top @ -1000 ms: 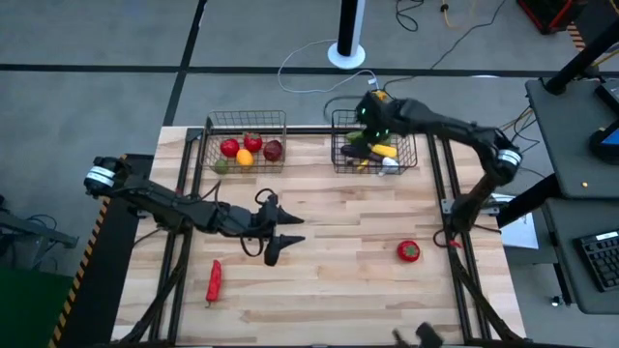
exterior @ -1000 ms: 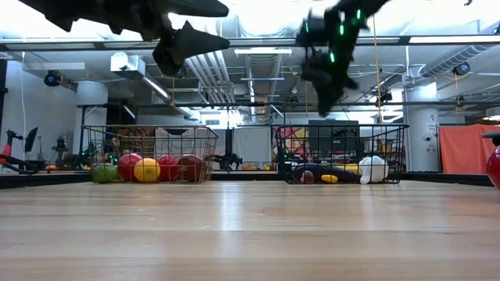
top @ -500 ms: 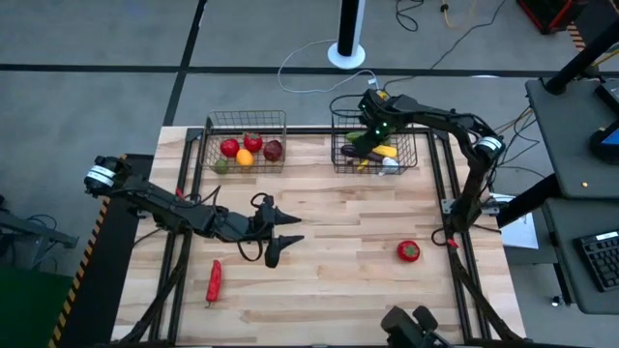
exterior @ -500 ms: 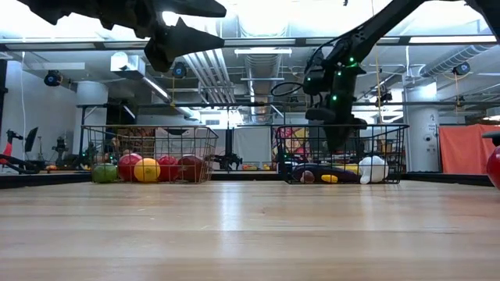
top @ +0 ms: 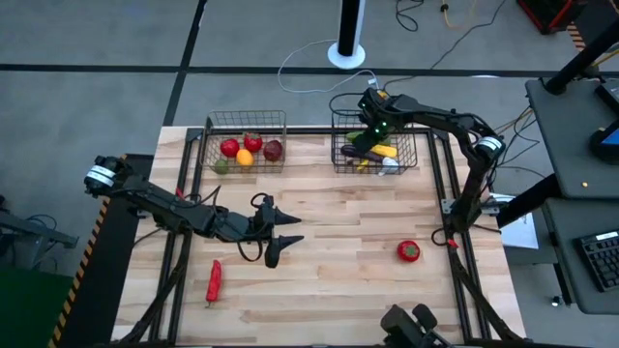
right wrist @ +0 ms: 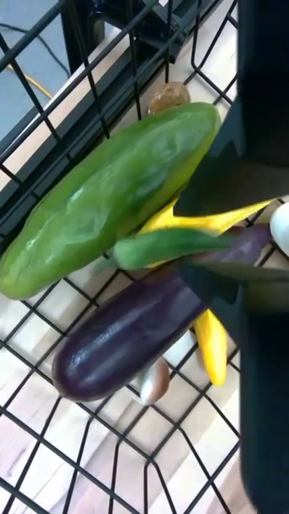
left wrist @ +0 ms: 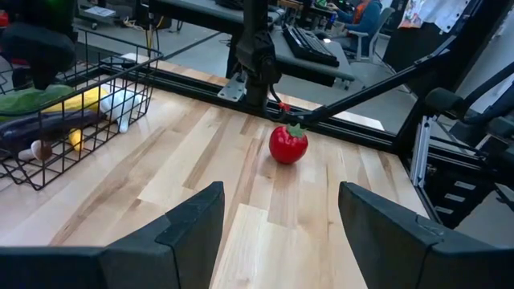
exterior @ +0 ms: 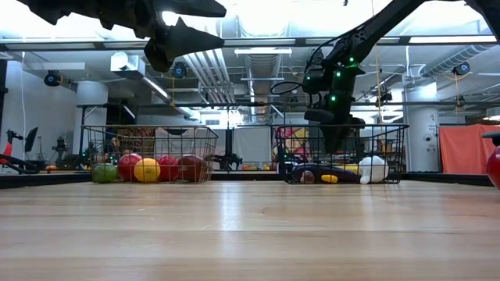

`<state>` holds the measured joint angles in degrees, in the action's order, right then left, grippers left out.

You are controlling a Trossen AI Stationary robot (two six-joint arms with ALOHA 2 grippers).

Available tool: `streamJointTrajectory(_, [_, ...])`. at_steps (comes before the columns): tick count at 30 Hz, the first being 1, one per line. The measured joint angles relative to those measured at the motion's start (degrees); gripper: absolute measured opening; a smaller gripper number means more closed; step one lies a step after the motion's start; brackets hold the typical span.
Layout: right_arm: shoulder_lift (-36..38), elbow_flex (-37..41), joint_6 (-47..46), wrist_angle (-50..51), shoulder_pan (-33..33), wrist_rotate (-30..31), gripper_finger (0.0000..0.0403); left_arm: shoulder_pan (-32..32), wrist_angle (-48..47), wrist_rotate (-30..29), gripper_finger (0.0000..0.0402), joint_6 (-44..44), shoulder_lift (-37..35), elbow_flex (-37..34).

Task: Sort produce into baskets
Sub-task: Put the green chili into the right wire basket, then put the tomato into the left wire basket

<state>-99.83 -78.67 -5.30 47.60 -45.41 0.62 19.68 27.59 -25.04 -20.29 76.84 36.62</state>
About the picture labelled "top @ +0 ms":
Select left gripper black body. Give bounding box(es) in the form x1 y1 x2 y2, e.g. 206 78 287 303
207 207 280 243

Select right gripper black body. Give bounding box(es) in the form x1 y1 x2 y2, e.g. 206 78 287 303
357 87 406 139

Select green toy cucumber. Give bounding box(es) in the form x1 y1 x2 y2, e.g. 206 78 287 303
344 129 394 147

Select yellow oblong toy vegetable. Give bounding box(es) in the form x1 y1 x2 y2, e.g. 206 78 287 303
369 143 399 160

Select purple toy eggplant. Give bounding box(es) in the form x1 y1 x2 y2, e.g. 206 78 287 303
340 143 386 164

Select white toy garlic bulb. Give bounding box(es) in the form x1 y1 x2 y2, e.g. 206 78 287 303
376 156 400 178

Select red toy chili pepper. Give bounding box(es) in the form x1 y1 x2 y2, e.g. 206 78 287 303
205 259 223 309

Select dark red round toy fruit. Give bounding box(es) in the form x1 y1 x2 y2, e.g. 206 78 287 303
262 139 284 162

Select red toy tomato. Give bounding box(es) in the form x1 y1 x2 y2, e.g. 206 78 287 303
220 137 241 159
397 240 422 264

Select bright red toy apple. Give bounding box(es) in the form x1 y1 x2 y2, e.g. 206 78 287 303
243 131 264 154

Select black pole white round base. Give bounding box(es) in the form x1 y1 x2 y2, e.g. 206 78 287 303
327 0 368 71

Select black bulky object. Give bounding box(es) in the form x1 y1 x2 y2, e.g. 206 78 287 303
379 303 454 348

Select black hazard striped mat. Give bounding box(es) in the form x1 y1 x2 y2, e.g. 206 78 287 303
46 153 157 348

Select white paper sheet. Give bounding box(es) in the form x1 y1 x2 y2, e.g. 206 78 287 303
487 191 541 251

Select grey platform table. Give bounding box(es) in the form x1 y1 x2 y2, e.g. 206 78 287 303
525 76 619 200

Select red black tool box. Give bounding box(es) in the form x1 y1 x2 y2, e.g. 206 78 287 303
516 0 581 36

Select black pole stand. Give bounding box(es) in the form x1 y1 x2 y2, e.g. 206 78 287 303
544 17 619 97

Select grey stand legs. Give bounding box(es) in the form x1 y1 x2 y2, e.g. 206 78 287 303
0 192 79 272

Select green floor mat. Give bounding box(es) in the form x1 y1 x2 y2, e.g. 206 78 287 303
0 263 74 348

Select black blue device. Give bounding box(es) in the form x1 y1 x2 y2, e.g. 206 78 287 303
588 119 619 166

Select grey desk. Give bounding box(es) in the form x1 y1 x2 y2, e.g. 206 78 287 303
540 196 619 316

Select black keyboard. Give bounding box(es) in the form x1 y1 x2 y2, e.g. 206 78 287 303
573 230 619 293

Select black wire basket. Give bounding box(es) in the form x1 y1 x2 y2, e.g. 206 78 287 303
330 108 419 176

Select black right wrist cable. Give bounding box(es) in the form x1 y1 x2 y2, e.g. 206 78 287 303
329 91 365 115

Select black table frame rails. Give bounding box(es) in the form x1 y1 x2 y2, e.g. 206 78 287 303
109 126 528 348

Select white floor cable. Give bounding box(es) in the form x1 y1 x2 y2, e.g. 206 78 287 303
278 39 381 94

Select bronze wire basket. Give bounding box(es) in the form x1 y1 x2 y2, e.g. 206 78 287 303
202 109 288 175

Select yellow floor cable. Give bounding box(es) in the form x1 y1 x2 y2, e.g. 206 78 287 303
439 0 478 29

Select long black floor cable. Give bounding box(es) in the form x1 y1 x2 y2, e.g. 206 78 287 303
429 0 507 69

